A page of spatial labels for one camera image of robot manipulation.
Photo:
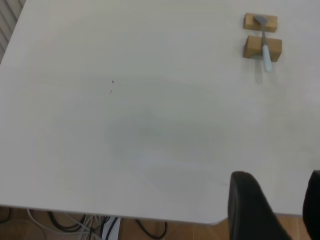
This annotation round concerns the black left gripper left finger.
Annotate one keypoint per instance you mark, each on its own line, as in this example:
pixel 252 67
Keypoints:
pixel 247 210

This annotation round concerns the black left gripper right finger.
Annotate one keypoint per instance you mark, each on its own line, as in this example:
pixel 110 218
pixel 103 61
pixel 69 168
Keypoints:
pixel 313 205

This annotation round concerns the white table leg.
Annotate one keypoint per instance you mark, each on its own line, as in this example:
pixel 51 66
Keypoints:
pixel 112 230

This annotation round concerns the arched wooden block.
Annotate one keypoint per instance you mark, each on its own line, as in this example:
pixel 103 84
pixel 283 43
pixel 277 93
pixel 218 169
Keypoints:
pixel 252 46

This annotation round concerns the flat wooden block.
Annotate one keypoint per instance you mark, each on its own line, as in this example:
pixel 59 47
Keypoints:
pixel 250 23

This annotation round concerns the grey ribbed panel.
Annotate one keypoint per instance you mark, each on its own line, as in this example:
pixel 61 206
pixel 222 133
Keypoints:
pixel 7 20

